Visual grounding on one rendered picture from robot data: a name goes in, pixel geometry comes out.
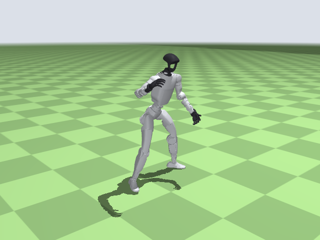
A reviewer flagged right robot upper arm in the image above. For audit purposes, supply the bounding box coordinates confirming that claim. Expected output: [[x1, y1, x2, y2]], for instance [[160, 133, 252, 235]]
[[134, 75, 161, 98]]

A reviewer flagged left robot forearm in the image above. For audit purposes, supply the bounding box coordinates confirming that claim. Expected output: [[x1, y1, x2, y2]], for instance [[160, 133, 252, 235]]
[[181, 96, 194, 114]]

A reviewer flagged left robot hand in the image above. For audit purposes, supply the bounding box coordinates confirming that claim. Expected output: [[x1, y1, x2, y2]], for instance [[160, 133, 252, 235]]
[[190, 108, 202, 125]]

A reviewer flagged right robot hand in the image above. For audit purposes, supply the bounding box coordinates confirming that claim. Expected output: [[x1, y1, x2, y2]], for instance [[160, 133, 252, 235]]
[[144, 78, 165, 93]]

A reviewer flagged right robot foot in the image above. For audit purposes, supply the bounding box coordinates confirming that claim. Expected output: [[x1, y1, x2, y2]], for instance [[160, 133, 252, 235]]
[[128, 178, 139, 192]]

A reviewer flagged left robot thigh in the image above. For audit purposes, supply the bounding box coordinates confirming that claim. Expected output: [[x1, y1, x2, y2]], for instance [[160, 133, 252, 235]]
[[156, 109, 177, 144]]

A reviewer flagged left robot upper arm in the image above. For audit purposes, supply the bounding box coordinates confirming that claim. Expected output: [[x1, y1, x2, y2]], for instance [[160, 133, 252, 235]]
[[175, 73, 186, 100]]

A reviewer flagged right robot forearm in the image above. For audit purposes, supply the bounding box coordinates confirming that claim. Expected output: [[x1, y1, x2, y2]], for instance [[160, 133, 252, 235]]
[[134, 85, 150, 97]]

